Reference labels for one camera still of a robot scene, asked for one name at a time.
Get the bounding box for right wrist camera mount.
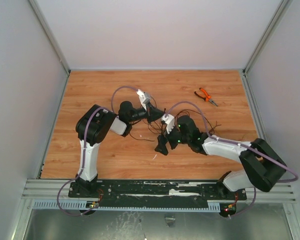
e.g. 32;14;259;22
163;113;175;134

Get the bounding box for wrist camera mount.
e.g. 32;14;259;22
136;89;152;110
163;113;175;134

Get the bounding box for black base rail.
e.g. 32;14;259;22
68;179;247;209

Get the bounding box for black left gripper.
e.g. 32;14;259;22
128;102;166;124

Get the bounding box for orange handled pliers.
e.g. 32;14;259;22
194;87;218;107

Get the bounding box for black wire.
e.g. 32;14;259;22
174;107;222;133
128;131;157;143

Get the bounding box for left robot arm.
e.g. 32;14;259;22
75;101;164;198

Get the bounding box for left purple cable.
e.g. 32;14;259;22
56;85;141;217

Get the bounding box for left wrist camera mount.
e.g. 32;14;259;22
136;89;152;110

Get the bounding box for dark brown wire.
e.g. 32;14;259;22
147;121;168;136

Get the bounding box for grey slotted cable duct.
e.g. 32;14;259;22
31;199;221;213

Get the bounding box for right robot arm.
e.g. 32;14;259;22
155;114;286;199

